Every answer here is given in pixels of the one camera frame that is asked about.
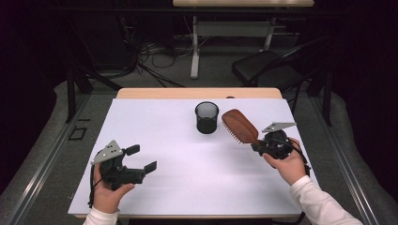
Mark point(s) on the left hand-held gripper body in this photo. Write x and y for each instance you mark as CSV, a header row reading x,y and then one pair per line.
x,y
109,153

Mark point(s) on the brown wooden hairbrush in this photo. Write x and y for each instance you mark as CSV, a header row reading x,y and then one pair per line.
x,y
239,125

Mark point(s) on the white metal desk frame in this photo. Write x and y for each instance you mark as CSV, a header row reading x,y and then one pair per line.
x,y
231,29

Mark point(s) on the black folding chair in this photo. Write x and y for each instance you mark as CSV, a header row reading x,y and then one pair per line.
x,y
266,68

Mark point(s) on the person's right hand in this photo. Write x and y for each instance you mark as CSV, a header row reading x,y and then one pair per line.
x,y
289,168

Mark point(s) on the person's left hand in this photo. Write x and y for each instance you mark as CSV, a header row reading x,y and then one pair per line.
x,y
108,198

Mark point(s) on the white table sheet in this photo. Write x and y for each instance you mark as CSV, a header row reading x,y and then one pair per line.
x,y
187,175

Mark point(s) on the metal floor rail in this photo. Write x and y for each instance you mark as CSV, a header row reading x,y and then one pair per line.
x,y
43,162
347,168

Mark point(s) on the black mesh pen holder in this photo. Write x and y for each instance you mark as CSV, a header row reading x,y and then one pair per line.
x,y
206,125

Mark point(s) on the black metal stand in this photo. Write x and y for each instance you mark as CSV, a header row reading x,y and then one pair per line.
x,y
71,93

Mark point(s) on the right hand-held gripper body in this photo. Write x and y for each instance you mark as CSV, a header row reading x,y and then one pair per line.
x,y
275,142

